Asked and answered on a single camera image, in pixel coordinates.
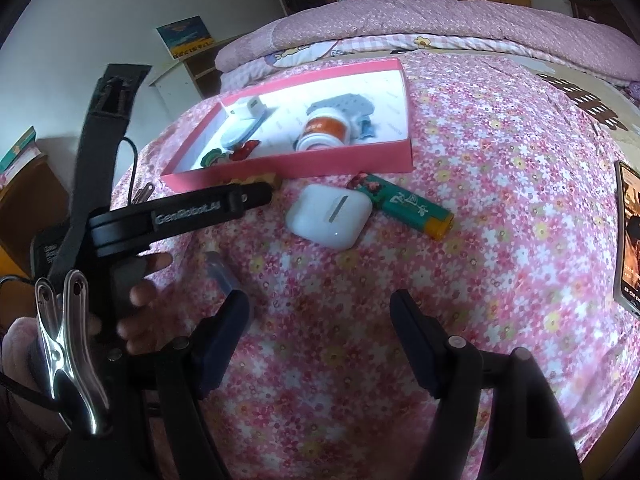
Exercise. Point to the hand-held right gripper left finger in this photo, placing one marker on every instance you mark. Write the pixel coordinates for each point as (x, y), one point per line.
(225, 340)

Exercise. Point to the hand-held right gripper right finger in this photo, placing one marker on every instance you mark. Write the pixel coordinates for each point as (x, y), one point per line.
(415, 345)

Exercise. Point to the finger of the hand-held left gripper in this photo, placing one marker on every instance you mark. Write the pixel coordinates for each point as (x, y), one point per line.
(200, 210)

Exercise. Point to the red figurine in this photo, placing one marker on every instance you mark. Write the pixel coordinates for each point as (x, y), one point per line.
(246, 150)

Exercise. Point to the grey round disc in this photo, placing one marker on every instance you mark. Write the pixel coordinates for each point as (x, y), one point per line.
(239, 132)

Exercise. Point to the white charger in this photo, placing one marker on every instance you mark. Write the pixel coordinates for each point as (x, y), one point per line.
(250, 106)

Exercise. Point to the green lighter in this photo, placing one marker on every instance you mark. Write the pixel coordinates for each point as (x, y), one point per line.
(400, 202)

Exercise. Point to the white pill bottle orange label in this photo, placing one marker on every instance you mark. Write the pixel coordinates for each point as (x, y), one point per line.
(325, 130)

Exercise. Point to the pink cardboard box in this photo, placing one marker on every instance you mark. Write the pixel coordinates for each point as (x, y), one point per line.
(350, 160)

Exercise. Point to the grey dotted pack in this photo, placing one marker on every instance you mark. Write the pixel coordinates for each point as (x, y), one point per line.
(350, 105)

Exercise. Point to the person's left forearm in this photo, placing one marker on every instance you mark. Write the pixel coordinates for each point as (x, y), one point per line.
(20, 347)

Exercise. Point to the person's left hand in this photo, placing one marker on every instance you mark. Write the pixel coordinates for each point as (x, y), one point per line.
(142, 300)

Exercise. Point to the metal spring clip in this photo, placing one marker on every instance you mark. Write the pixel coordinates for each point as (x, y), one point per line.
(142, 195)
(65, 350)

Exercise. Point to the clear blue plastic piece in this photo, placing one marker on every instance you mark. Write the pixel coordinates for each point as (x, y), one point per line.
(222, 272)

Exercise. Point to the wooden nightstand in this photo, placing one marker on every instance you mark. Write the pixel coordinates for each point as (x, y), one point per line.
(30, 195)

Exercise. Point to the stack of books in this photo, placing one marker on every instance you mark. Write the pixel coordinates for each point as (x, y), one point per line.
(17, 152)

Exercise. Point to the white shelf unit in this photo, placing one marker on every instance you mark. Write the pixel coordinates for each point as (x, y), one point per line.
(170, 85)

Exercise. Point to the white earbud case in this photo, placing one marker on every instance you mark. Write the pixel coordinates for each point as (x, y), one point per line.
(320, 215)

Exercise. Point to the blue and yellow poster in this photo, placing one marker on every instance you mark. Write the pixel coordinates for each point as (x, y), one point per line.
(185, 35)

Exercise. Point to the pink floral bedspread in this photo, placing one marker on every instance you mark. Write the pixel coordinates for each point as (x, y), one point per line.
(500, 160)

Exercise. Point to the smartphone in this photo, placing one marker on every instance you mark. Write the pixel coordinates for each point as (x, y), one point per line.
(627, 240)

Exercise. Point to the cartoon printed bed sheet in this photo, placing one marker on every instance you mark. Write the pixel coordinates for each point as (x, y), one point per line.
(550, 67)

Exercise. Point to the folded pink quilt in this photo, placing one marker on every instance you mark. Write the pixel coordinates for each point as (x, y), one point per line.
(450, 20)

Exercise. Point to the dark wooden headboard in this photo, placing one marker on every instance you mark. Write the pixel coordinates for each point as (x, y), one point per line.
(605, 12)

